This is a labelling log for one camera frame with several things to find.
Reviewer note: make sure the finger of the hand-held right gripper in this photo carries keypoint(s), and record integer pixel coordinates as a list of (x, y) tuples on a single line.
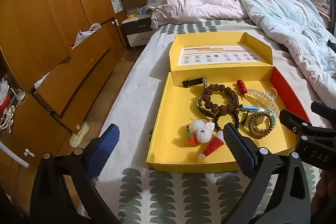
[(291, 121), (323, 109)]

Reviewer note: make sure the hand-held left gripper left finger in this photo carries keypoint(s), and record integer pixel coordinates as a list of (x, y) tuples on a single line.
[(105, 150)]

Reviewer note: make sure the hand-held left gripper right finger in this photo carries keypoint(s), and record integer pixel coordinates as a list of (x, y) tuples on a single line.
[(240, 150)]

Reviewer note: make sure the red santa hat clip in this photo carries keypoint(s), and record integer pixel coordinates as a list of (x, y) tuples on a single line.
[(214, 146)]

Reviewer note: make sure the yellow cardboard box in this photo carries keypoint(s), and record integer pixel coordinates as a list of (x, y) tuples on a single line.
[(178, 113)]

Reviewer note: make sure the person's right hand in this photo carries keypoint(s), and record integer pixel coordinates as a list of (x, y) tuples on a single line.
[(325, 187)]

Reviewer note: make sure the cream slipper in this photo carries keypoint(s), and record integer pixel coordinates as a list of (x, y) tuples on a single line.
[(78, 134)]

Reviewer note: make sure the blue hair clip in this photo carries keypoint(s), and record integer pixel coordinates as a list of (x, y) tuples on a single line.
[(250, 108)]

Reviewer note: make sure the leaf pattern bed sheet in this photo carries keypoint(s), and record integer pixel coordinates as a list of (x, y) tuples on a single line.
[(131, 108)]

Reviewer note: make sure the red bead hair pin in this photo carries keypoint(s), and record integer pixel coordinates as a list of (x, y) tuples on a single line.
[(242, 85)]

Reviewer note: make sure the white pipe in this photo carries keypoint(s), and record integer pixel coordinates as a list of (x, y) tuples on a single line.
[(13, 154)]

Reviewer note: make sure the light blue quilt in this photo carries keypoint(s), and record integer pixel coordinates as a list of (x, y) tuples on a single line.
[(286, 14)]

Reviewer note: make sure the white plastic bag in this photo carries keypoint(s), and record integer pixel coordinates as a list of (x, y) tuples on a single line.
[(84, 35)]

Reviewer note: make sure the grey white nightstand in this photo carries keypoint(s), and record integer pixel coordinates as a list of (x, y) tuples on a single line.
[(137, 29)]

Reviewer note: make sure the wooden wardrobe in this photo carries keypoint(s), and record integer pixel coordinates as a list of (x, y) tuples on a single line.
[(39, 29)]

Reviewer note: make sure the pink quilt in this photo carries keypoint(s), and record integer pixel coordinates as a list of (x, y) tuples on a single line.
[(199, 6)]

